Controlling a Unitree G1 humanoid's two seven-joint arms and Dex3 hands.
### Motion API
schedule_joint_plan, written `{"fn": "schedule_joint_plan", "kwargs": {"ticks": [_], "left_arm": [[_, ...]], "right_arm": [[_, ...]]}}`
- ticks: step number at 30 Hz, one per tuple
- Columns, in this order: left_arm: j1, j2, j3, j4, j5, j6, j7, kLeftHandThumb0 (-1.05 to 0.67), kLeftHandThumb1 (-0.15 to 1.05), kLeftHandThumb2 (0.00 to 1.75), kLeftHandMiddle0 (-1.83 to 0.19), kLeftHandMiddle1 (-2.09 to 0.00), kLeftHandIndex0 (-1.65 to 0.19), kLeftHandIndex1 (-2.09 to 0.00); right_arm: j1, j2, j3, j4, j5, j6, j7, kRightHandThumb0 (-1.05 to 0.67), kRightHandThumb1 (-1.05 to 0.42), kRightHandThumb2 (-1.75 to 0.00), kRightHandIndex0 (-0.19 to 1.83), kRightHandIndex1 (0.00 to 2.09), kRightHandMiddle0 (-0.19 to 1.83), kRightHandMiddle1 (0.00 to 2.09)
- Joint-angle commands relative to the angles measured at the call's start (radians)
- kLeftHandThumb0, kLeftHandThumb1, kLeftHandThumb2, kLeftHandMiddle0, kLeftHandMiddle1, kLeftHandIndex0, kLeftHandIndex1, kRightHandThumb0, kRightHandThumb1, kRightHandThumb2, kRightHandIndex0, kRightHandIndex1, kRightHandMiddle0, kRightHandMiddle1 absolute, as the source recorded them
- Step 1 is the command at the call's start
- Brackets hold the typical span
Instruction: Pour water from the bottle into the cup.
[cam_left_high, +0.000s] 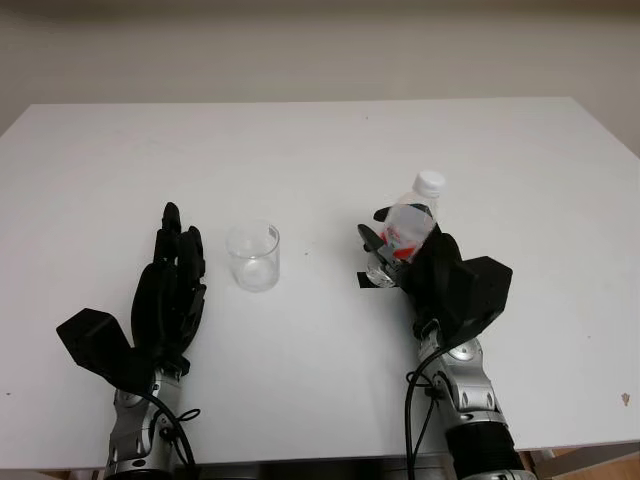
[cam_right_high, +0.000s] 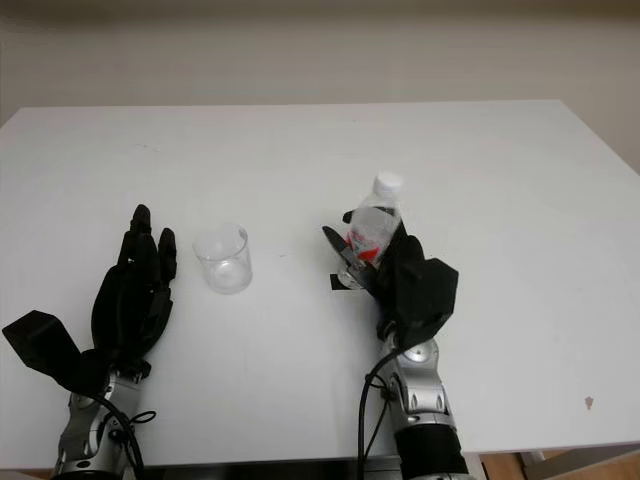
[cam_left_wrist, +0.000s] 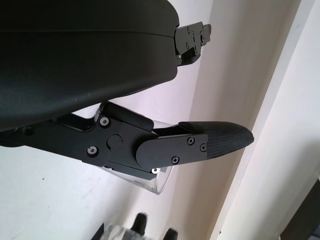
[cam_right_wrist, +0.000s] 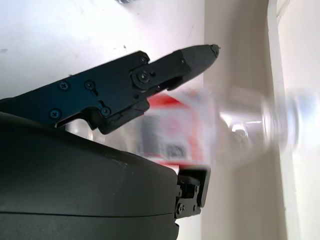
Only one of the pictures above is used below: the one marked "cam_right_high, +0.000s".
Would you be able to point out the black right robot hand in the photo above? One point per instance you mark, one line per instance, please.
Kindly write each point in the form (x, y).
(400, 285)

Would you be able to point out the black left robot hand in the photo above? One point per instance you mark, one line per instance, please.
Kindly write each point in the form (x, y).
(127, 300)

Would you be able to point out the clear water bottle red label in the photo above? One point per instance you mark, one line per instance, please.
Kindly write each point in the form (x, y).
(372, 230)

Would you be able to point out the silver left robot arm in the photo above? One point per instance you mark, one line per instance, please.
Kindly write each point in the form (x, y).
(82, 430)

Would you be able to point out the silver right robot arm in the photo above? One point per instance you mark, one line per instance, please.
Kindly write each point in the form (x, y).
(425, 400)

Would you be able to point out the clear plastic cup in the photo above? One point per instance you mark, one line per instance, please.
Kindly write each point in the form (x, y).
(225, 260)

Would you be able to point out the white table leg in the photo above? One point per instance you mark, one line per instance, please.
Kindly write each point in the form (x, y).
(533, 465)

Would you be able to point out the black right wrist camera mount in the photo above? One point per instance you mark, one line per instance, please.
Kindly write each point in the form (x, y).
(440, 295)

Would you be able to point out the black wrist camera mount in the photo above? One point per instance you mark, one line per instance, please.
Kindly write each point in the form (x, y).
(42, 345)
(440, 295)

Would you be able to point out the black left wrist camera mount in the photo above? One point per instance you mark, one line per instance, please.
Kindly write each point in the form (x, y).
(42, 345)

